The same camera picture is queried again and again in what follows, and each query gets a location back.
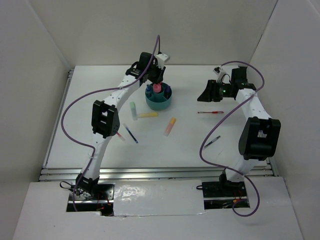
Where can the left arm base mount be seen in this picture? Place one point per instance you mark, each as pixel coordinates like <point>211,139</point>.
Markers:
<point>102,201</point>

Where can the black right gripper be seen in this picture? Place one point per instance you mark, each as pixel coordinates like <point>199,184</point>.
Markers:
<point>210,93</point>

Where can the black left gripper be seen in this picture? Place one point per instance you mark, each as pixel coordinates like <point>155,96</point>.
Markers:
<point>159,78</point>

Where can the blue refill pen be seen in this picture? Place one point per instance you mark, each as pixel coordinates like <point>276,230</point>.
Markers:
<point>130,133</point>

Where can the pink bottle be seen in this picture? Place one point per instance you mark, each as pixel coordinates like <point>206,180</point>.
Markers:
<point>157,88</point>

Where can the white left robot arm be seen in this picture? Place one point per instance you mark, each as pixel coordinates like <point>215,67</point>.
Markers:
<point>105,120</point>

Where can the aluminium table frame rail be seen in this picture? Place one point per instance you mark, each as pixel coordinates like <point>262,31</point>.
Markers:
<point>181,154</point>

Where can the green highlighter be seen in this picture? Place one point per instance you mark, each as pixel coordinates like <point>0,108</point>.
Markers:
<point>133,111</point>

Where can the red refill pen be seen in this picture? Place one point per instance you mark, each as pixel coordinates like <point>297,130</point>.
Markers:
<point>120,136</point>

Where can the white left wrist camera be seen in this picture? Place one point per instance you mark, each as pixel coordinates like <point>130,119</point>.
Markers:
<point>161,58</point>

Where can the blue cap spray bottle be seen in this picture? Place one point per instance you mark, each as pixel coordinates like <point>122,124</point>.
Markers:
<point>148,91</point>

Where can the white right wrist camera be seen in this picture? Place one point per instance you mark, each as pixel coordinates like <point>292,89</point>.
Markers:
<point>220,74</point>

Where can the teal round organizer container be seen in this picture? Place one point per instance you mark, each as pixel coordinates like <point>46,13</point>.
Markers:
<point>159,101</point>

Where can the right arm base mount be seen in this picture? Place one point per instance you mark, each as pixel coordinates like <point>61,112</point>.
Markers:
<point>216,196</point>

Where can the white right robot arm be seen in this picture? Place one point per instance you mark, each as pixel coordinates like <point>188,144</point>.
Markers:
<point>259,138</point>

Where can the yellow highlighter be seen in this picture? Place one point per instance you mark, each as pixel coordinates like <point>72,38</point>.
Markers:
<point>148,115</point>

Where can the red gel pen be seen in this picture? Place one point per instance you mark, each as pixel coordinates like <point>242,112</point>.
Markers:
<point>210,112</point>

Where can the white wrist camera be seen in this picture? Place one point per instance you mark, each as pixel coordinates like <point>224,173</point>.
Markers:
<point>220,74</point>
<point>161,58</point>

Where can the black gel pen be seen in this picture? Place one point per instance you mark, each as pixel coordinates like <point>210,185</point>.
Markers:
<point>212,141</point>

